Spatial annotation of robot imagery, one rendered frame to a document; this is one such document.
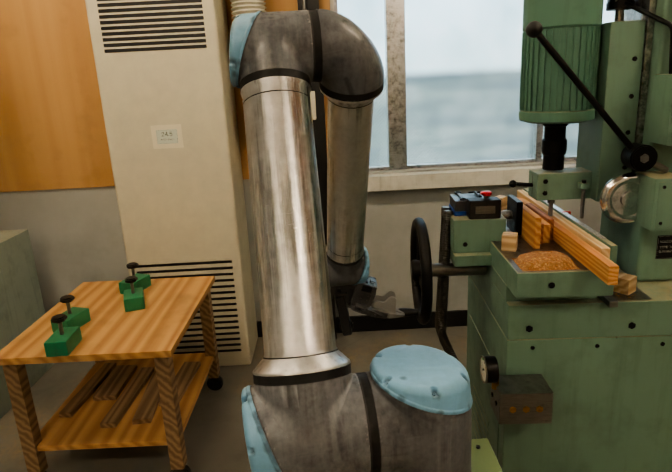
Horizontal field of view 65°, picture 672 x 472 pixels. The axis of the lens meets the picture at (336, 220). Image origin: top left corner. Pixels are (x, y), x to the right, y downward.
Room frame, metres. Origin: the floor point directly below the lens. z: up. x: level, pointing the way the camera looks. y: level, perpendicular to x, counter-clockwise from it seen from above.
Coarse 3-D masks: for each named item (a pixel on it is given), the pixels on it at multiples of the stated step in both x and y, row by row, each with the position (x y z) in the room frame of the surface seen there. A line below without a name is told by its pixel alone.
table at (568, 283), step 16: (464, 256) 1.29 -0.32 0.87; (480, 256) 1.29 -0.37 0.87; (496, 256) 1.24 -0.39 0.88; (512, 256) 1.18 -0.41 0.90; (512, 272) 1.11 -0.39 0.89; (528, 272) 1.08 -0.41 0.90; (544, 272) 1.08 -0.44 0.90; (560, 272) 1.07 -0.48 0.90; (576, 272) 1.07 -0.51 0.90; (512, 288) 1.10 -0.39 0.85; (528, 288) 1.08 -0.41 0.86; (544, 288) 1.07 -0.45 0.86; (560, 288) 1.07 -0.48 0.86; (576, 288) 1.07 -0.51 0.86; (592, 288) 1.07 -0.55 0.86; (608, 288) 1.07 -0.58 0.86
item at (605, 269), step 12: (564, 228) 1.26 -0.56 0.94; (564, 240) 1.22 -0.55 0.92; (576, 240) 1.16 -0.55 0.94; (576, 252) 1.14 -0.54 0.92; (588, 252) 1.08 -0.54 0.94; (588, 264) 1.08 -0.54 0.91; (600, 264) 1.03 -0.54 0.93; (612, 264) 1.00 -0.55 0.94; (600, 276) 1.02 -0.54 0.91; (612, 276) 0.99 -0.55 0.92
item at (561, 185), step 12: (564, 168) 1.37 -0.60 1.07; (576, 168) 1.36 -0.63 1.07; (540, 180) 1.31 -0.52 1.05; (552, 180) 1.31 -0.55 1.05; (564, 180) 1.31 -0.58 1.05; (576, 180) 1.31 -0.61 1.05; (588, 180) 1.31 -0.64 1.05; (528, 192) 1.37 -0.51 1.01; (540, 192) 1.31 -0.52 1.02; (552, 192) 1.31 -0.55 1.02; (564, 192) 1.31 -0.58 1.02; (576, 192) 1.31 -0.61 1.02; (588, 192) 1.31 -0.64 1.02
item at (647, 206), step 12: (648, 180) 1.17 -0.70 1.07; (660, 180) 1.14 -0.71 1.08; (648, 192) 1.16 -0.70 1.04; (660, 192) 1.13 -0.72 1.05; (648, 204) 1.16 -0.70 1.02; (660, 204) 1.13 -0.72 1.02; (648, 216) 1.15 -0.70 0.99; (660, 216) 1.13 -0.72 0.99; (648, 228) 1.15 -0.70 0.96; (660, 228) 1.14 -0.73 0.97
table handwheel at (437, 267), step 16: (416, 224) 1.34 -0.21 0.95; (416, 240) 1.46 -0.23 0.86; (416, 256) 1.48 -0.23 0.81; (416, 272) 1.33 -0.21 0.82; (432, 272) 1.34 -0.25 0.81; (448, 272) 1.34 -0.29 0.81; (464, 272) 1.34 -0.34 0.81; (480, 272) 1.33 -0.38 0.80; (416, 288) 1.44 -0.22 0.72; (432, 288) 1.22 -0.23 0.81; (416, 304) 1.39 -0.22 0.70
